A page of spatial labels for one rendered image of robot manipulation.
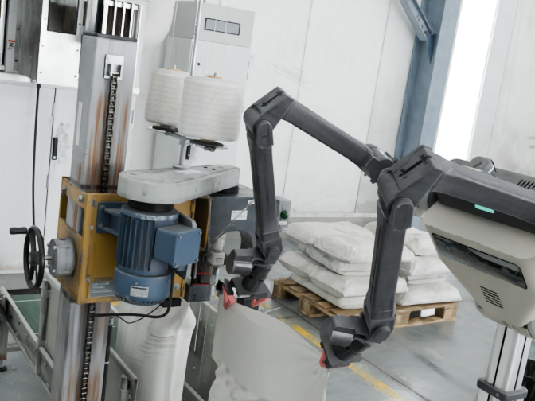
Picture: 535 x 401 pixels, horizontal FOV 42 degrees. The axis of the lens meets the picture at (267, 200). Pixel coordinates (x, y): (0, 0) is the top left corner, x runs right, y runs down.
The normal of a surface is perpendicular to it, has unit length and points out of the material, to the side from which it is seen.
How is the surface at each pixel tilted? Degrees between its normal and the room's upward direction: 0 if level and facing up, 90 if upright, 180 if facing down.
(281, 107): 105
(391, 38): 90
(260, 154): 113
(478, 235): 40
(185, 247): 90
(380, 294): 118
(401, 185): 59
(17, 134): 90
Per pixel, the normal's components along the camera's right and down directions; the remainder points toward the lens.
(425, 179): 0.15, 0.66
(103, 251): 0.53, 0.23
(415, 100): -0.84, -0.01
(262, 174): 0.29, 0.49
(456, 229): -0.43, -0.76
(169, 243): -0.55, 0.08
